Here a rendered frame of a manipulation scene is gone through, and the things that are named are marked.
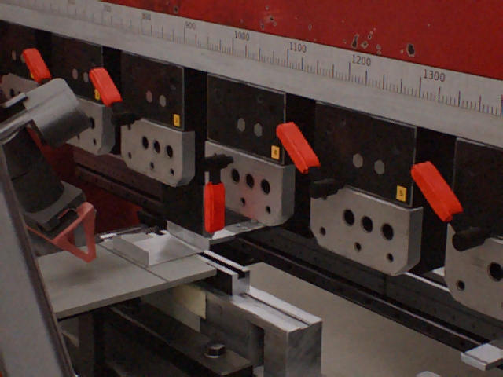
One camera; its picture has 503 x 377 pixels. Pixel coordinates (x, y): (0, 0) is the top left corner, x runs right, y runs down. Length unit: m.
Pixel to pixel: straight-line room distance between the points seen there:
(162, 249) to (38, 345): 0.59
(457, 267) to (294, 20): 0.33
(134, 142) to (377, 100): 0.48
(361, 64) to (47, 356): 0.45
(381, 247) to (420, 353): 2.41
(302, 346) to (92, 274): 0.29
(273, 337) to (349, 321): 2.39
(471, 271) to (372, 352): 2.47
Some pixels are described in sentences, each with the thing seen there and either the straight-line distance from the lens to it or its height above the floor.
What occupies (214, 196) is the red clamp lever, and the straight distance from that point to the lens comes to 1.27.
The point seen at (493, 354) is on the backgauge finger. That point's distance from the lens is 1.19.
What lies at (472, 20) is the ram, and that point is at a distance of 1.00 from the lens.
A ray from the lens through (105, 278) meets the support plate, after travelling 1.38.
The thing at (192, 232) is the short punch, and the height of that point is 1.03.
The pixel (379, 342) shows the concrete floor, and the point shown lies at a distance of 3.57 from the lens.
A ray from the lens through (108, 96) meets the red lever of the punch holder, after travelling 1.44.
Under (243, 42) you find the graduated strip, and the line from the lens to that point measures 1.25.
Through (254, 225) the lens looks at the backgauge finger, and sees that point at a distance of 1.56.
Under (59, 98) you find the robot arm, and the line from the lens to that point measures 1.28.
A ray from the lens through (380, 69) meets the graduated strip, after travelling 1.08.
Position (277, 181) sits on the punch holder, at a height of 1.16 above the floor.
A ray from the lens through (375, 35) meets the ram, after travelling 1.08.
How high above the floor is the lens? 1.51
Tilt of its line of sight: 17 degrees down
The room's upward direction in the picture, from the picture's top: 1 degrees clockwise
